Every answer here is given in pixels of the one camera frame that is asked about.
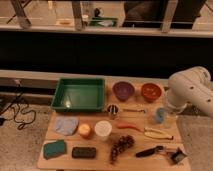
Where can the green plastic tray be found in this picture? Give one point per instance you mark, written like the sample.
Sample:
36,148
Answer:
79,95

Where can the purple bowl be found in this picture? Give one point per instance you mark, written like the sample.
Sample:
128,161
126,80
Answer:
123,90

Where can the red bowl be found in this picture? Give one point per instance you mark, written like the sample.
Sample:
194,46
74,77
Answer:
151,92

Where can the yellow handled tongs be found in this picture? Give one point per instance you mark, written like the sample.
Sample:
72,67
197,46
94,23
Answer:
156,134

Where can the black handled brush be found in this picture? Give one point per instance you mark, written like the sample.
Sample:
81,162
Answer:
151,151

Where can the orange fruit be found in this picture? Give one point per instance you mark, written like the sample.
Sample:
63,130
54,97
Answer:
84,130

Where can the black brush block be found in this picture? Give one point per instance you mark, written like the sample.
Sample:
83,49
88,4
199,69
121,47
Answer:
83,152

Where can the bunch of dark grapes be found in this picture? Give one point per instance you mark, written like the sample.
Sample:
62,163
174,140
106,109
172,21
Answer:
124,143

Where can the light blue cloth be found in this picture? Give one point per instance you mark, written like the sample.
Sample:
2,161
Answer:
66,126

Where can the green box on shelf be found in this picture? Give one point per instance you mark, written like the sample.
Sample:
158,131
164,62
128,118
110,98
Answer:
103,22

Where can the black small dustpan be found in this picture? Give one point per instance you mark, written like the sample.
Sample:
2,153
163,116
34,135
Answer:
178,156

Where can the small metal cup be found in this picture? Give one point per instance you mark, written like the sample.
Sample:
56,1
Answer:
112,111

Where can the blue cup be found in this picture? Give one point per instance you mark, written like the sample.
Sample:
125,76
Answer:
160,115

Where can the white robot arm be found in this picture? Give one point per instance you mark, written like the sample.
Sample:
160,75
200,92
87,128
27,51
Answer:
188,86

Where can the green sponge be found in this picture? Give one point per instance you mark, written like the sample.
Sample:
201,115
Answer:
54,149

